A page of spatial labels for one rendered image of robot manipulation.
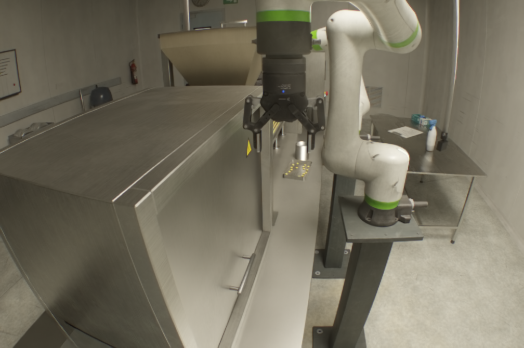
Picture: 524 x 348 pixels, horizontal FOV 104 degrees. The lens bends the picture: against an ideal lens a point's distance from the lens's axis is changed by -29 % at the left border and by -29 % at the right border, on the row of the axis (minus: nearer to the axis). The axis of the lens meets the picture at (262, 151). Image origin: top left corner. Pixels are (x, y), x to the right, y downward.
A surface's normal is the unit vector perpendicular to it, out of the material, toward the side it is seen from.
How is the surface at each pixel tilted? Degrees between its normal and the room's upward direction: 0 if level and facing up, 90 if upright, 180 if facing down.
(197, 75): 118
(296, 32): 90
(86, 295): 90
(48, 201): 90
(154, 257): 90
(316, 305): 0
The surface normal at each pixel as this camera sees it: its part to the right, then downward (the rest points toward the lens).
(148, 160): -0.02, -0.92
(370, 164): -0.61, 0.18
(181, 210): 0.98, 0.07
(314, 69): -0.22, 0.37
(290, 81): 0.21, 0.37
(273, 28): -0.42, 0.35
